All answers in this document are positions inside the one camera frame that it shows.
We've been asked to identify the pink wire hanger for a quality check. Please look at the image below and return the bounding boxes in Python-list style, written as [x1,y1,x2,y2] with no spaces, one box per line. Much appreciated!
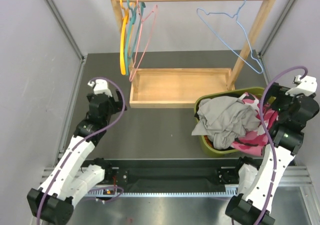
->
[129,0,159,82]

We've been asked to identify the pink camouflage trousers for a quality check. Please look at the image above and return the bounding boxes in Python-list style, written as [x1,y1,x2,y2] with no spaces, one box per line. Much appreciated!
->
[231,92,278,157]

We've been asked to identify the grey trousers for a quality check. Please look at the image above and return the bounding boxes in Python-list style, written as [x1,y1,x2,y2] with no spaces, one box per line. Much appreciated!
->
[191,96,260,150]

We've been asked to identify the orange white trousers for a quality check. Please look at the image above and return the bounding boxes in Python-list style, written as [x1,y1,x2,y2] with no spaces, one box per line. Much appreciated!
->
[203,135,213,147]

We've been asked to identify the orange plastic hanger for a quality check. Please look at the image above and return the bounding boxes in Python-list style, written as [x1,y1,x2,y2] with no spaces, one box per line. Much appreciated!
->
[119,0,130,76]

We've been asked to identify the blue wire hanger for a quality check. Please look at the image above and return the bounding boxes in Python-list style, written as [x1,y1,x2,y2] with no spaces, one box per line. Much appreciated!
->
[196,0,265,75]

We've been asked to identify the teal plastic hanger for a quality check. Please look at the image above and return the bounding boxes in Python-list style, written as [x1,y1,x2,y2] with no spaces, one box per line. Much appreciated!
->
[124,0,138,76]

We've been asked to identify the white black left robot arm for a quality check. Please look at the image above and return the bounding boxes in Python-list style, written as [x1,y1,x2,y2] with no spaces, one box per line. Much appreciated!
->
[27,88,126,225]

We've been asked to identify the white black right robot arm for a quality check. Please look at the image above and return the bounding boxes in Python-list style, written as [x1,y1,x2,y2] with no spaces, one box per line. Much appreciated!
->
[225,77,320,225]

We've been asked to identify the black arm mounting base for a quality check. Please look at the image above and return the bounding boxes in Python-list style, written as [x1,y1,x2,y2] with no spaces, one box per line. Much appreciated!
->
[84,166,247,187]

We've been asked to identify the olive green plastic basket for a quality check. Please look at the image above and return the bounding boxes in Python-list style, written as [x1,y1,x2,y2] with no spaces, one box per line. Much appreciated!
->
[194,87,264,157]

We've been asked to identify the wooden clothes rack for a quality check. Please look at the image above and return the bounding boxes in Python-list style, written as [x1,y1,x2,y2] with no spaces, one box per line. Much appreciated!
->
[110,0,276,109]

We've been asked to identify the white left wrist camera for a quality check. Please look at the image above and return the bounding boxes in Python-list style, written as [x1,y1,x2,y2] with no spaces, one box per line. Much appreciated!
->
[87,79,113,97]

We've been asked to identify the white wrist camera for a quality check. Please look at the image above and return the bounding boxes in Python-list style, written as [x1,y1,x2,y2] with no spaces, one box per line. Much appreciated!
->
[285,75,318,97]
[87,79,113,97]

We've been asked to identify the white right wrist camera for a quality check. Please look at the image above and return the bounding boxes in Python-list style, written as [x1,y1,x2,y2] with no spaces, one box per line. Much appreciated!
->
[285,75,318,97]

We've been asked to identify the grey slotted cable duct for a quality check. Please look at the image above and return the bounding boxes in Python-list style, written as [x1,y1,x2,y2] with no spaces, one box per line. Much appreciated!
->
[83,184,238,198]

